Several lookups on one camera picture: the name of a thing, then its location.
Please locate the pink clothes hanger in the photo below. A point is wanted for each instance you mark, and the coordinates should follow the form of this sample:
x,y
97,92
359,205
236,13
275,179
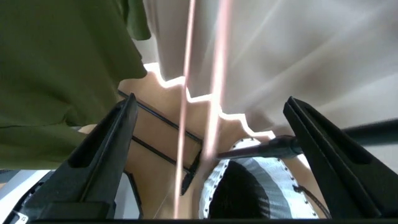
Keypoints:
x,y
217,77

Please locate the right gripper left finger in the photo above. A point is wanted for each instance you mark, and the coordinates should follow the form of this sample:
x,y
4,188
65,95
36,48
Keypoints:
x,y
77,186

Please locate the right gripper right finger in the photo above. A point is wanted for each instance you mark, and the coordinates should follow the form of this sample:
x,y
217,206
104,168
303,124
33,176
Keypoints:
x,y
348,180

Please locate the green printed t-shirt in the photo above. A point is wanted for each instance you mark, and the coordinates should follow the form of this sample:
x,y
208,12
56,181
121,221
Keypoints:
x,y
62,62

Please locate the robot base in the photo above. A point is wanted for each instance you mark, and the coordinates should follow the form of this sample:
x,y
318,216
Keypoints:
x,y
18,186

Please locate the white laundry basket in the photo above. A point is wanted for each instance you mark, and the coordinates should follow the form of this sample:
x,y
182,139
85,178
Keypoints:
x,y
280,180

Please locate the black clothes rack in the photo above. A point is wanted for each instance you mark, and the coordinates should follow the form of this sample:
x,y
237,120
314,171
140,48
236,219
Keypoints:
x,y
280,147

